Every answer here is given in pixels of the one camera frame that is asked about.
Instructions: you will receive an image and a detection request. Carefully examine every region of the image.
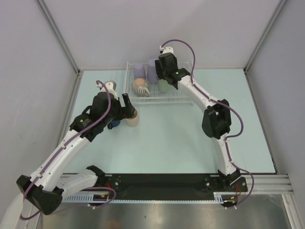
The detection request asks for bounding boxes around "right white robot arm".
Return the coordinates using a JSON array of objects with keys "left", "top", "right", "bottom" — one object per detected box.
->
[{"left": 155, "top": 52, "right": 241, "bottom": 191}]

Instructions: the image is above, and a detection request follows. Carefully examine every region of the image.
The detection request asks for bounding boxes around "tall lilac plastic cup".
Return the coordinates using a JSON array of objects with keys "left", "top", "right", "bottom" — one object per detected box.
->
[{"left": 147, "top": 59, "right": 158, "bottom": 83}]

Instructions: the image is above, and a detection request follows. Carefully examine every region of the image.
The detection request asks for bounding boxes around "dark blue ceramic mug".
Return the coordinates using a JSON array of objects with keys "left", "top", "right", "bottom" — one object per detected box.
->
[{"left": 107, "top": 120, "right": 121, "bottom": 130}]

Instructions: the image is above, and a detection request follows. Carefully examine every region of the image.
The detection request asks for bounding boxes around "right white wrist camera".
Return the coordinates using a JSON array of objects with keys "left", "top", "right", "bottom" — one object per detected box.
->
[{"left": 159, "top": 46, "right": 174, "bottom": 54}]

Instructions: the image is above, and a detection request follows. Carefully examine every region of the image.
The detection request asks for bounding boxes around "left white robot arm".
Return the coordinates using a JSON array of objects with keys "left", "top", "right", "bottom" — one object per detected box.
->
[{"left": 16, "top": 92, "right": 135, "bottom": 215}]

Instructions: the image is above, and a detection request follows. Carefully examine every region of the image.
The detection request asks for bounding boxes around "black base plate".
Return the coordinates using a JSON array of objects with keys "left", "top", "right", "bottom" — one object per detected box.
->
[{"left": 96, "top": 174, "right": 248, "bottom": 201}]

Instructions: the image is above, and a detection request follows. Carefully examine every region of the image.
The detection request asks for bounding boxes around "green plastic cup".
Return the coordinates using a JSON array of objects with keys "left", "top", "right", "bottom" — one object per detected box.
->
[{"left": 158, "top": 79, "right": 171, "bottom": 93}]

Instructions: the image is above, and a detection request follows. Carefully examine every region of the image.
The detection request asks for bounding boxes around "striped ceramic mug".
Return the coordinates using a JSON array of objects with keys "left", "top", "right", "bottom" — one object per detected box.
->
[{"left": 132, "top": 78, "right": 151, "bottom": 97}]

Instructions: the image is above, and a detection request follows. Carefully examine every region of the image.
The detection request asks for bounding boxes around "white wire dish rack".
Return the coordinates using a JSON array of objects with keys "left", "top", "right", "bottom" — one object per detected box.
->
[{"left": 124, "top": 62, "right": 193, "bottom": 105}]

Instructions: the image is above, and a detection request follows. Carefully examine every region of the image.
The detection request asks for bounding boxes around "left lilac plastic cup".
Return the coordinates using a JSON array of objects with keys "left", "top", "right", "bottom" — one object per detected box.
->
[{"left": 133, "top": 63, "right": 146, "bottom": 79}]

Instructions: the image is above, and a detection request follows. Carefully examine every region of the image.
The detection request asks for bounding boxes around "beige plastic cup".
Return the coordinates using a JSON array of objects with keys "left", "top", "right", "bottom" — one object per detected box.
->
[{"left": 126, "top": 109, "right": 139, "bottom": 127}]

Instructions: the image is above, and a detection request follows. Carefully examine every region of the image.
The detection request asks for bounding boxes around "slotted cable duct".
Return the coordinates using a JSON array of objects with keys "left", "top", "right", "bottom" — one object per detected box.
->
[{"left": 61, "top": 192, "right": 239, "bottom": 204}]

